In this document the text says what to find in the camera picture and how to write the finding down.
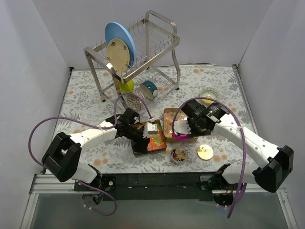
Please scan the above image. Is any magenta plastic scoop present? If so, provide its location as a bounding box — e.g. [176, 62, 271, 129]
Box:
[172, 133, 190, 141]

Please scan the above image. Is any lime green bowl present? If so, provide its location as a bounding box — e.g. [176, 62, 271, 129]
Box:
[119, 80, 134, 93]

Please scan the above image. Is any yellow teal patterned bowl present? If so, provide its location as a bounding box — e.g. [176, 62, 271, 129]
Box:
[198, 86, 221, 106]

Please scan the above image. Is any blue plate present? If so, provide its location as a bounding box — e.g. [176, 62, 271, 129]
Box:
[104, 21, 136, 73]

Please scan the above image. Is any gold jar lid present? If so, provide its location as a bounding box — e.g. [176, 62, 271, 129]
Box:
[197, 144, 214, 160]

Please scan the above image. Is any clear glass jar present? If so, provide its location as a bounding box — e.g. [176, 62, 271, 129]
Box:
[170, 147, 188, 165]

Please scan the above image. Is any tin of popsicle candies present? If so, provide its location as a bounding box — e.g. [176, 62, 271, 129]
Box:
[163, 108, 198, 143]

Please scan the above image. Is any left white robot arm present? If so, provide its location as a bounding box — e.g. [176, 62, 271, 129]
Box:
[41, 108, 157, 191]

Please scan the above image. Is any brown patterned bowl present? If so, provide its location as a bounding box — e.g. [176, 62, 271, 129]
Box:
[125, 92, 145, 112]

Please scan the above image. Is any cream plate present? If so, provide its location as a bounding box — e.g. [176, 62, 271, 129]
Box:
[106, 38, 130, 74]

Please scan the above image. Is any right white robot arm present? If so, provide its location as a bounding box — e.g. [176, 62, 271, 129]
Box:
[173, 98, 294, 193]

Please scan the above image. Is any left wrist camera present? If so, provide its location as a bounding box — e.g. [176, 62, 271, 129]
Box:
[143, 122, 158, 136]

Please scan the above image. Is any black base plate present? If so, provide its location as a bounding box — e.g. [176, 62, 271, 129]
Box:
[73, 173, 245, 202]

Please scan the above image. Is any teal rimmed bowl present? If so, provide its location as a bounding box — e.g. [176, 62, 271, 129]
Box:
[140, 80, 159, 100]

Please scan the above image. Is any floral table mat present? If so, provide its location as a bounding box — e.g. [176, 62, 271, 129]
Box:
[60, 65, 255, 173]

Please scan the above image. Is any tin of star candies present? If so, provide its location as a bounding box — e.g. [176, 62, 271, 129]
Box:
[132, 119, 167, 157]

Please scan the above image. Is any steel dish rack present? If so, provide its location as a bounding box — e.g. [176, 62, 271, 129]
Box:
[84, 10, 181, 104]

